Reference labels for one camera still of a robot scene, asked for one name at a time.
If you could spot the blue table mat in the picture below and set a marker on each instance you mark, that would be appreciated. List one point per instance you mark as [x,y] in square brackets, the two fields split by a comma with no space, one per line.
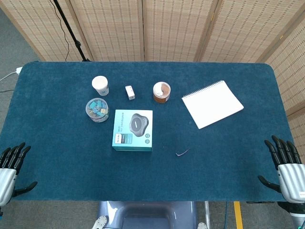
[71,167]

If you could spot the black tripod stand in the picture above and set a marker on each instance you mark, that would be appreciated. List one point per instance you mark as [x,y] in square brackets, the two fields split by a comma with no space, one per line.
[71,33]

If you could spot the blue-grey robot torso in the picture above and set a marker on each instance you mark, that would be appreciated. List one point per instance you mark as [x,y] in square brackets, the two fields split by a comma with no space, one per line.
[147,214]

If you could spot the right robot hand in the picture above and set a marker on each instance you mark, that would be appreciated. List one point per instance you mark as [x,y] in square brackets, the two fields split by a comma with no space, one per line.
[291,179]

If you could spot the clear jar of rubber bands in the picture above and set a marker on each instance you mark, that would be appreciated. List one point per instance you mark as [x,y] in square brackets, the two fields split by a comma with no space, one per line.
[161,91]

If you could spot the white paper cup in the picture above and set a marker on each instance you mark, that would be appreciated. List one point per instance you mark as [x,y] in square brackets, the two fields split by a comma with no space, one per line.
[100,84]

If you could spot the small white box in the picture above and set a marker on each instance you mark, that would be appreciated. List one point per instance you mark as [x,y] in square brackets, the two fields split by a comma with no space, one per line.
[129,92]

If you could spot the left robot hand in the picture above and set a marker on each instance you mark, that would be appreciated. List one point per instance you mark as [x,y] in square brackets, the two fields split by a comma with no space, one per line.
[7,176]

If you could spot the clear jar of binder clips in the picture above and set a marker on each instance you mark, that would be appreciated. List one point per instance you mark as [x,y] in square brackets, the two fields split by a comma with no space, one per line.
[97,110]

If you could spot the teal speaker product box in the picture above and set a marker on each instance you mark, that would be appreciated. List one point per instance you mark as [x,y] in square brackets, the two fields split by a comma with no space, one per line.
[124,133]

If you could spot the white spiral notebook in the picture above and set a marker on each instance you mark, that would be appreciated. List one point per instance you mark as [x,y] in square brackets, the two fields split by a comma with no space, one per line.
[212,105]

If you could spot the white metal table leg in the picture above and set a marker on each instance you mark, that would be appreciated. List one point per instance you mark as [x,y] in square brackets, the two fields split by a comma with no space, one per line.
[207,212]

